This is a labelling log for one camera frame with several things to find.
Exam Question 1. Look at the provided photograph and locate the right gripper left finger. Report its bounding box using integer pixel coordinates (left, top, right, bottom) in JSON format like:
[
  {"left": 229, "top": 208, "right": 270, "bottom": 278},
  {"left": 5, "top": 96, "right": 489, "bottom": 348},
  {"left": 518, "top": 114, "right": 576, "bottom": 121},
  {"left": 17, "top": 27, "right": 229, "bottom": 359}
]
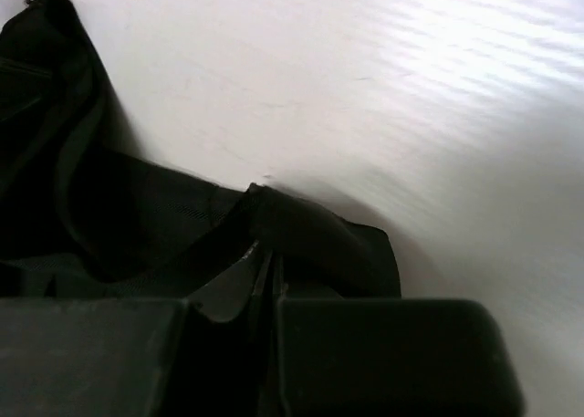
[{"left": 1, "top": 245, "right": 269, "bottom": 416}]

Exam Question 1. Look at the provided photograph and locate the black pleated skirt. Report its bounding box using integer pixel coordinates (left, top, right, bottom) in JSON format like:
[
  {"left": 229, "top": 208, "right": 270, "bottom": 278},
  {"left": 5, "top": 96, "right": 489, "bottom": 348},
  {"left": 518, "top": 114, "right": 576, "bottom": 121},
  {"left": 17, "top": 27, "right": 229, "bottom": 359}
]
[{"left": 1, "top": 0, "right": 402, "bottom": 316}]

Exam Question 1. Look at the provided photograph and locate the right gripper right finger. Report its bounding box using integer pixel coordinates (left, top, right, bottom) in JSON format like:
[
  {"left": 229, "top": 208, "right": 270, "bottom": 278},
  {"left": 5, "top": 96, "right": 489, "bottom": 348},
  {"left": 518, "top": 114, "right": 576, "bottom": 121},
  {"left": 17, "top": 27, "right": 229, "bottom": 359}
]
[{"left": 272, "top": 258, "right": 526, "bottom": 416}]

